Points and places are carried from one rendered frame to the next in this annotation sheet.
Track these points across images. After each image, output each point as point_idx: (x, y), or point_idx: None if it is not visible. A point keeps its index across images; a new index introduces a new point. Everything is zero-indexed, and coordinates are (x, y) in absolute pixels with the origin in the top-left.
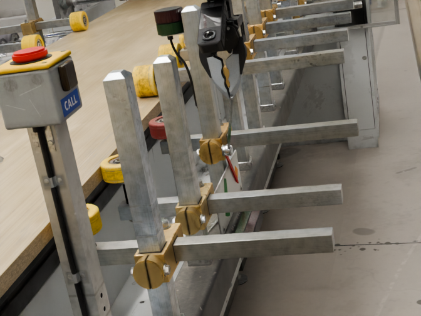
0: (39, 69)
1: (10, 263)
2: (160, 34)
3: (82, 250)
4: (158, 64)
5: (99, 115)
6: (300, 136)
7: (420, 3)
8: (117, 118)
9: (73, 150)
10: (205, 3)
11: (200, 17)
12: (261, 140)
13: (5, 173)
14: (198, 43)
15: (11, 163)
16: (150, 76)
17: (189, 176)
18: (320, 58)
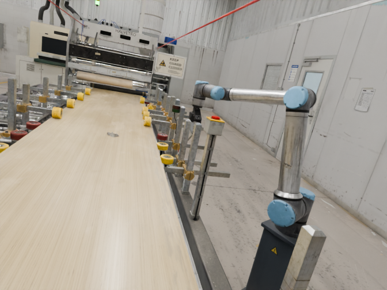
0: (222, 122)
1: (162, 167)
2: (173, 111)
3: (209, 166)
4: (188, 121)
5: (135, 128)
6: (197, 147)
7: (292, 129)
8: (196, 134)
9: (140, 137)
10: (195, 108)
11: (194, 111)
12: (187, 146)
13: (125, 140)
14: (196, 118)
15: (123, 137)
16: (150, 120)
17: (184, 152)
18: None
